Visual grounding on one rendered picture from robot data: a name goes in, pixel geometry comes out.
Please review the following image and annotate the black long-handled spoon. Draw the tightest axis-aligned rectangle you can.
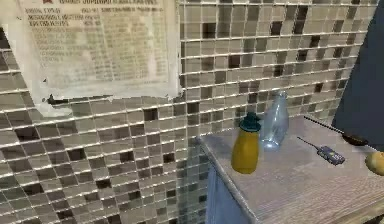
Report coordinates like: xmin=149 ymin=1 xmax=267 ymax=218
xmin=302 ymin=115 xmax=370 ymax=147

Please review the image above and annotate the grey handheld radio with antenna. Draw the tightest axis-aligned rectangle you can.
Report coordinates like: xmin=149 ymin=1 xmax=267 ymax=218
xmin=296 ymin=136 xmax=346 ymax=167

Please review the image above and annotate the clear glass bottle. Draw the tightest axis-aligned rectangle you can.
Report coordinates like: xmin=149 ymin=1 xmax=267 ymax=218
xmin=259 ymin=89 xmax=290 ymax=152

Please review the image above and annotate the dark blue fridge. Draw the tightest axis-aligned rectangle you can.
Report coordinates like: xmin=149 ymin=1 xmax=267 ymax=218
xmin=331 ymin=0 xmax=384 ymax=152

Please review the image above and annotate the wooden counter with blue cupboard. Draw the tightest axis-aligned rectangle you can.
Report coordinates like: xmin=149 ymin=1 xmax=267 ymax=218
xmin=198 ymin=114 xmax=384 ymax=224

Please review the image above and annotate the white printed wall poster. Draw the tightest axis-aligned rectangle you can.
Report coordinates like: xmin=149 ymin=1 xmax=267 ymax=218
xmin=7 ymin=0 xmax=183 ymax=117

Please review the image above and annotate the yellow bottle with teal cap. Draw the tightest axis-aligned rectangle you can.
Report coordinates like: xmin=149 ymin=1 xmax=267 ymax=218
xmin=230 ymin=112 xmax=262 ymax=175

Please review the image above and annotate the yellow round fruit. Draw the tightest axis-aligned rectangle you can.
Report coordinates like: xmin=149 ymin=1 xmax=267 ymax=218
xmin=365 ymin=151 xmax=384 ymax=177

